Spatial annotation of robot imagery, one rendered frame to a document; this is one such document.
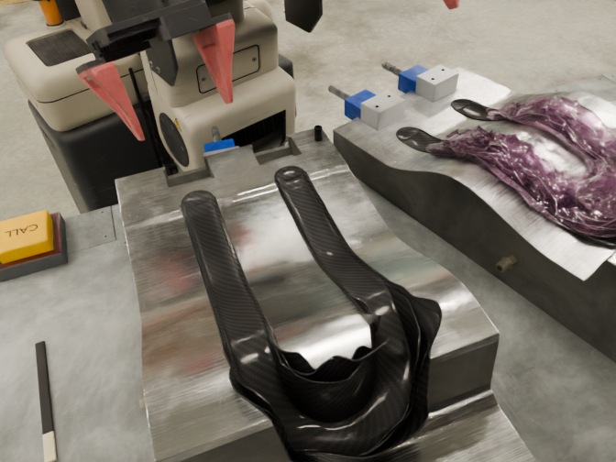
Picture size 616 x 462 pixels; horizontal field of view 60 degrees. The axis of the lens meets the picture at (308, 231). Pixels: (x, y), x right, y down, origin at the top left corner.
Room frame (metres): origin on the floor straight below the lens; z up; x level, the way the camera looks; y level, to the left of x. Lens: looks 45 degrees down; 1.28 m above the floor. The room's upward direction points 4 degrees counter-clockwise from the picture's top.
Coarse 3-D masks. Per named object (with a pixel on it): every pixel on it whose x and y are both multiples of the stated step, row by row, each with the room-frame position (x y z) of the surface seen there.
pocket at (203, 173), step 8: (200, 168) 0.53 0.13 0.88; (208, 168) 0.53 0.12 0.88; (168, 176) 0.52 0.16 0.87; (176, 176) 0.52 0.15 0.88; (184, 176) 0.52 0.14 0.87; (192, 176) 0.52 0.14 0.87; (200, 176) 0.53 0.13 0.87; (208, 176) 0.53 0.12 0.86; (168, 184) 0.51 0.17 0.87; (176, 184) 0.52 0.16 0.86; (184, 184) 0.52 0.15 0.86
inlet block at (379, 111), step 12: (348, 96) 0.70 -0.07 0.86; (360, 96) 0.68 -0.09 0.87; (372, 96) 0.68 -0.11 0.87; (384, 96) 0.65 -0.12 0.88; (396, 96) 0.65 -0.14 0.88; (348, 108) 0.67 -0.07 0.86; (360, 108) 0.65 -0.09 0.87; (372, 108) 0.63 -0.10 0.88; (384, 108) 0.62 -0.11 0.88; (396, 108) 0.63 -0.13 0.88; (372, 120) 0.62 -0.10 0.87; (384, 120) 0.62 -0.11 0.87; (396, 120) 0.63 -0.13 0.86
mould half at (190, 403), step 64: (128, 192) 0.48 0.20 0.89; (256, 192) 0.46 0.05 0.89; (320, 192) 0.45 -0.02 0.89; (192, 256) 0.37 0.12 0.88; (256, 256) 0.37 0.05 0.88; (384, 256) 0.34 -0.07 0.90; (192, 320) 0.28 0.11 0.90; (320, 320) 0.25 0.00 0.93; (448, 320) 0.24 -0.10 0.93; (192, 384) 0.20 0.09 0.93; (448, 384) 0.21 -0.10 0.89; (192, 448) 0.16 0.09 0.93; (256, 448) 0.16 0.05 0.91; (448, 448) 0.17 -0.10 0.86; (512, 448) 0.17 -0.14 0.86
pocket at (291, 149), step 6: (288, 138) 0.56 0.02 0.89; (288, 144) 0.57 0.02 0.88; (294, 144) 0.55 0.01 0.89; (252, 150) 0.55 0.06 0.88; (264, 150) 0.56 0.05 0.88; (270, 150) 0.56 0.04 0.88; (276, 150) 0.56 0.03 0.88; (282, 150) 0.56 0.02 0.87; (288, 150) 0.56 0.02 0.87; (294, 150) 0.55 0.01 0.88; (258, 156) 0.55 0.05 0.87; (264, 156) 0.55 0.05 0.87; (270, 156) 0.55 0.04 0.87; (276, 156) 0.56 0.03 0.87; (282, 156) 0.56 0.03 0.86; (288, 156) 0.56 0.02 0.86; (258, 162) 0.55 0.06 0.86; (264, 162) 0.55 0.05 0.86
